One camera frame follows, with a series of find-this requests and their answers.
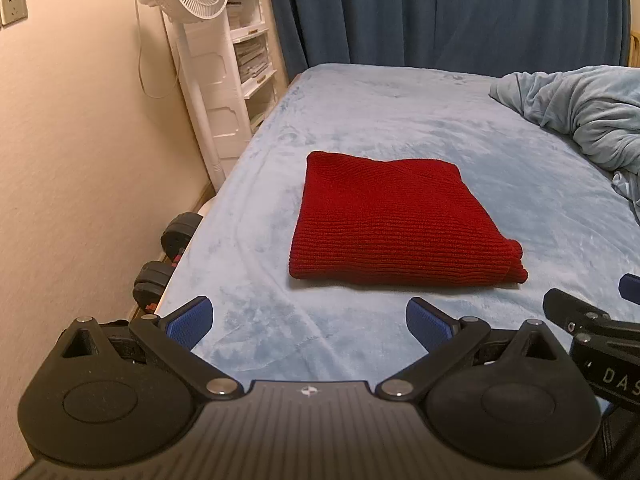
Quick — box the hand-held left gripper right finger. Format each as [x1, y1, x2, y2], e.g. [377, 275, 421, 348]
[375, 297, 560, 403]

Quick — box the white fan power cord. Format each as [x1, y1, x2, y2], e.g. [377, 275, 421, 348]
[134, 0, 179, 100]

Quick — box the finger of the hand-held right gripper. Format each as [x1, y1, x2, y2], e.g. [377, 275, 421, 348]
[544, 287, 640, 342]
[619, 274, 640, 306]

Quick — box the dark clothing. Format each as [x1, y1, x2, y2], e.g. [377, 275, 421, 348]
[590, 400, 640, 480]

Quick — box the white bookshelf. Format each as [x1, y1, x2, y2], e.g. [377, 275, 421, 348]
[200, 0, 279, 161]

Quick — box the dark blue curtain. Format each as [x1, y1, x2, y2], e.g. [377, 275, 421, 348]
[262, 0, 632, 75]

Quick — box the black dumbbell red handle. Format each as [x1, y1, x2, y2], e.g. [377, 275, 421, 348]
[133, 212, 204, 307]

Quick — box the wall socket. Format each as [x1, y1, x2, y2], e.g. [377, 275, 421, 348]
[0, 0, 27, 27]

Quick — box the bed with light blue sheet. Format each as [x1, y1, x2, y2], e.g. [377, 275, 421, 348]
[165, 62, 640, 386]

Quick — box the stack of magazines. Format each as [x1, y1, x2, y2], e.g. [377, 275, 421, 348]
[235, 39, 272, 84]

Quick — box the light blue fleece blanket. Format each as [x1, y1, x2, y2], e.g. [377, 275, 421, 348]
[489, 65, 640, 226]

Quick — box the red knitted cardigan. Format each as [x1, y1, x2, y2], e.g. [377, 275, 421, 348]
[288, 151, 529, 288]

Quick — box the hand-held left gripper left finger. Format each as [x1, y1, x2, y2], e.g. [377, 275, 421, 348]
[57, 296, 246, 403]

